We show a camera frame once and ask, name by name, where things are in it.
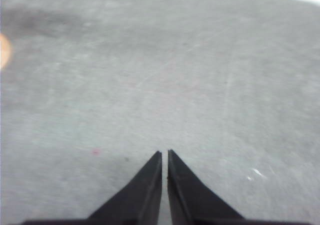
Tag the black image-right right gripper right finger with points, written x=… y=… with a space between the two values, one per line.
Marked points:
x=192 y=202

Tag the black image-right right gripper left finger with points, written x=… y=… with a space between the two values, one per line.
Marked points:
x=138 y=203

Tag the wooden mug tree stand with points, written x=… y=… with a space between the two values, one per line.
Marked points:
x=5 y=51

